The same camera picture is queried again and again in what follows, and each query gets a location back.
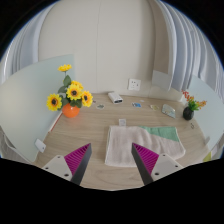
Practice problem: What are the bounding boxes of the white partition clamp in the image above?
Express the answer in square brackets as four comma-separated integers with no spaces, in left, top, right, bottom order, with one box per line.
[34,138,47,154]

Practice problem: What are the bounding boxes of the white wall socket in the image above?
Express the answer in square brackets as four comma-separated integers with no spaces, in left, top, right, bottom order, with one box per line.
[127,78,142,92]

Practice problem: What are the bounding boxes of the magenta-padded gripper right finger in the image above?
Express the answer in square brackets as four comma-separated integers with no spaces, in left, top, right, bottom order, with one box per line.
[130,142,184,186]

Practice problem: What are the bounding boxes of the beige towel with green edge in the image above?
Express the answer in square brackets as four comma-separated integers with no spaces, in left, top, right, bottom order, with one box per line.
[104,125,187,168]

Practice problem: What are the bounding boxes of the white pleated curtain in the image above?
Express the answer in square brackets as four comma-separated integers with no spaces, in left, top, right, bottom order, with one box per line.
[148,0,224,101]
[0,3,56,84]

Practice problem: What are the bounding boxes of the yellow-green chair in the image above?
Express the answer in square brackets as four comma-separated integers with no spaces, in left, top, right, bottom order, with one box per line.
[202,150,214,163]

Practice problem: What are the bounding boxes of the sunflowers in orange vase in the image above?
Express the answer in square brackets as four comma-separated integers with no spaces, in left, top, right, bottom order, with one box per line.
[45,63,94,119]

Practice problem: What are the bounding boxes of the small white box device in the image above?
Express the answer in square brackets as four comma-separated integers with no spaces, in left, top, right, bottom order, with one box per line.
[107,91,124,105]

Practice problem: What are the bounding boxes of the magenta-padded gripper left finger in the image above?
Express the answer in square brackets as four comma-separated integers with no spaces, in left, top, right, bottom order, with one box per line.
[41,142,93,187]

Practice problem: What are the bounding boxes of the small grey back panel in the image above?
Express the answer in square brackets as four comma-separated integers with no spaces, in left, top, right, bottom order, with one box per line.
[151,69,174,92]

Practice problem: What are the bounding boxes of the orange flowers in black vase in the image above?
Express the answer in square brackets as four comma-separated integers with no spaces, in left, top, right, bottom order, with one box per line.
[181,90,208,122]

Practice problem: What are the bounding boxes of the frosted glass desk partition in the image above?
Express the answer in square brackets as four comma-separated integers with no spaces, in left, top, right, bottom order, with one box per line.
[0,54,76,164]
[186,74,224,148]

